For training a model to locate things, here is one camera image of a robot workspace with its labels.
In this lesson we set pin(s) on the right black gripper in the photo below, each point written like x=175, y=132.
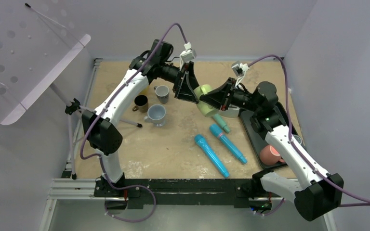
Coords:
x=220, y=98

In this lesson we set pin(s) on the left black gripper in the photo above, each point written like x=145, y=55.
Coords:
x=183, y=88

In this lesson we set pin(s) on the green cup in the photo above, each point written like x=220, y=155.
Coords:
x=205, y=109

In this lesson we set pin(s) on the dark blue-grey mug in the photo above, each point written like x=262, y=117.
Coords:
x=162, y=93

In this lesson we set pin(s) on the light grey mug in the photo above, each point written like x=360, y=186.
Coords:
x=156, y=115

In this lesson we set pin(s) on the brown mug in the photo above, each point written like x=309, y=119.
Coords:
x=141, y=104

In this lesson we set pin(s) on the yellow cup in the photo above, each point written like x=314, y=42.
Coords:
x=145, y=91

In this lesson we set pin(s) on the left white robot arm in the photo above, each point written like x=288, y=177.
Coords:
x=100, y=124

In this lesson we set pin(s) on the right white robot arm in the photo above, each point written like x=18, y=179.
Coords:
x=314, y=193

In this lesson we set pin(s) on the pink mug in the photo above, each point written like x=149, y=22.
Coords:
x=270, y=156

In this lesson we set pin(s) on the green toy microphone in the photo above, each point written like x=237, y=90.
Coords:
x=221, y=123

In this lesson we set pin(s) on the blue microphone pink band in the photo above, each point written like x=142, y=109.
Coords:
x=222, y=137

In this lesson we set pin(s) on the blue toy microphone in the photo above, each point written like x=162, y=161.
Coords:
x=201, y=141

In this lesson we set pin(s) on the black tray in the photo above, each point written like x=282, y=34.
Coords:
x=258, y=143

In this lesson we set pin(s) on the black base bar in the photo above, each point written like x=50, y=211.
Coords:
x=136, y=193

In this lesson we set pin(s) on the white music stand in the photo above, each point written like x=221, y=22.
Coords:
x=43, y=61

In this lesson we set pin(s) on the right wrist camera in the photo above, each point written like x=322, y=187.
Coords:
x=240, y=71

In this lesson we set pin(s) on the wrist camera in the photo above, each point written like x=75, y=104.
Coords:
x=187, y=55
x=240, y=71

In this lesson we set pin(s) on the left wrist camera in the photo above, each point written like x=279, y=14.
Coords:
x=187, y=55

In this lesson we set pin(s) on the aluminium frame rail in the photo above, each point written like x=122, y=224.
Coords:
x=170, y=205

